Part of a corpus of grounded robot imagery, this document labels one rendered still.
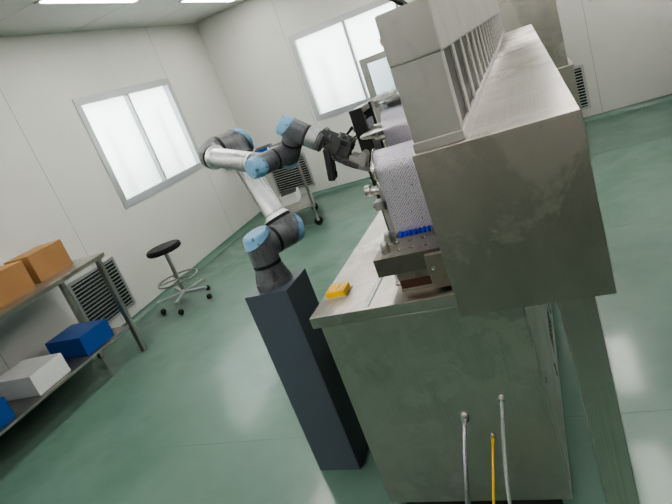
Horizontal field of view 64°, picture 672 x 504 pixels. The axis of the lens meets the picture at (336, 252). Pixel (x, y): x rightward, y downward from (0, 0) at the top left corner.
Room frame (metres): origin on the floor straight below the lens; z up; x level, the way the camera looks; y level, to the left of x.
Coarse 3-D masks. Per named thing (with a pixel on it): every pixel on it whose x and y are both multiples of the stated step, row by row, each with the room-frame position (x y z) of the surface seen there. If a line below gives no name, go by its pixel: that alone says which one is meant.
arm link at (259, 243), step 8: (256, 232) 2.10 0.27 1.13; (264, 232) 2.07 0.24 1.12; (272, 232) 2.11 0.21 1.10; (248, 240) 2.06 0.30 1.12; (256, 240) 2.05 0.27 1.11; (264, 240) 2.06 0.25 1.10; (272, 240) 2.08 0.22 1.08; (280, 240) 2.10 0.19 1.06; (248, 248) 2.07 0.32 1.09; (256, 248) 2.05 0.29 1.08; (264, 248) 2.05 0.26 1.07; (272, 248) 2.07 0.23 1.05; (280, 248) 2.10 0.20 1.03; (256, 256) 2.06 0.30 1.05; (264, 256) 2.05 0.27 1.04; (272, 256) 2.06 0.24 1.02; (256, 264) 2.06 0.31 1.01; (264, 264) 2.05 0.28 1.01
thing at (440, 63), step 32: (416, 0) 0.83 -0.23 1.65; (448, 0) 1.06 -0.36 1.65; (480, 0) 1.97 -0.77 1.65; (384, 32) 0.86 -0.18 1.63; (416, 32) 0.84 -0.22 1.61; (448, 32) 0.95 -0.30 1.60; (480, 32) 1.66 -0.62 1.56; (416, 64) 0.85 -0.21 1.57; (448, 64) 0.90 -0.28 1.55; (480, 64) 1.40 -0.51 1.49; (416, 96) 0.85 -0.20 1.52; (448, 96) 0.83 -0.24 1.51; (480, 96) 1.19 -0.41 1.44; (416, 128) 0.86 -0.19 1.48; (448, 128) 0.84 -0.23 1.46
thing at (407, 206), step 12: (384, 192) 1.75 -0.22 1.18; (396, 192) 1.73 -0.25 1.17; (408, 192) 1.72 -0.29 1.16; (420, 192) 1.70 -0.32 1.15; (396, 204) 1.74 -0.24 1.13; (408, 204) 1.72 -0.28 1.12; (420, 204) 1.70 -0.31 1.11; (396, 216) 1.74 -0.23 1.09; (408, 216) 1.73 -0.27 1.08; (420, 216) 1.71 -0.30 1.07; (396, 228) 1.75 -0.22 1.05; (408, 228) 1.73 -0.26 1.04
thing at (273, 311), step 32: (256, 288) 2.12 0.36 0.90; (288, 288) 1.99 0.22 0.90; (256, 320) 2.06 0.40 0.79; (288, 320) 2.00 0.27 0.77; (288, 352) 2.02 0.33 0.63; (320, 352) 2.03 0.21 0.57; (288, 384) 2.05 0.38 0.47; (320, 384) 1.99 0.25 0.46; (320, 416) 2.01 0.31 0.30; (352, 416) 2.07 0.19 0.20; (320, 448) 2.04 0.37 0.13; (352, 448) 1.98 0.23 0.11
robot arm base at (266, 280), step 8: (272, 264) 2.06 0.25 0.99; (280, 264) 2.08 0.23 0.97; (256, 272) 2.08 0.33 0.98; (264, 272) 2.05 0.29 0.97; (272, 272) 2.05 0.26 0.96; (280, 272) 2.06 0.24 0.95; (288, 272) 2.09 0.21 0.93; (256, 280) 2.10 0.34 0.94; (264, 280) 2.05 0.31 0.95; (272, 280) 2.04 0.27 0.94; (280, 280) 2.04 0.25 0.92; (288, 280) 2.06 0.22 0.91; (264, 288) 2.05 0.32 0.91; (272, 288) 2.03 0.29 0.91
